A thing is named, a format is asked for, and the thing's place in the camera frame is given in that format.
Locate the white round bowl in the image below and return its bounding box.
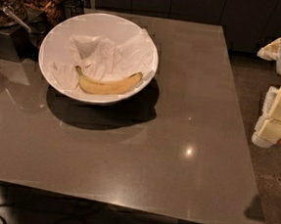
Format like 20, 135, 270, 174
38, 13, 159, 105

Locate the clear plastic spoon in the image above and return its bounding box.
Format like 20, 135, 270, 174
3, 6, 31, 33

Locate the dark glass cup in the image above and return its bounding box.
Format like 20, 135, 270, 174
62, 0, 84, 20

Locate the yellow banana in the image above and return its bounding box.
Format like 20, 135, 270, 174
75, 67, 143, 95

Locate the snack tray with nuts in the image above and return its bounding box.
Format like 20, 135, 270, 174
23, 0, 64, 26

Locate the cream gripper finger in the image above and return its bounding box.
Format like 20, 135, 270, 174
252, 86, 281, 148
257, 37, 281, 61

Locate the white crumpled napkin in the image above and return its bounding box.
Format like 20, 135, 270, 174
50, 29, 154, 91

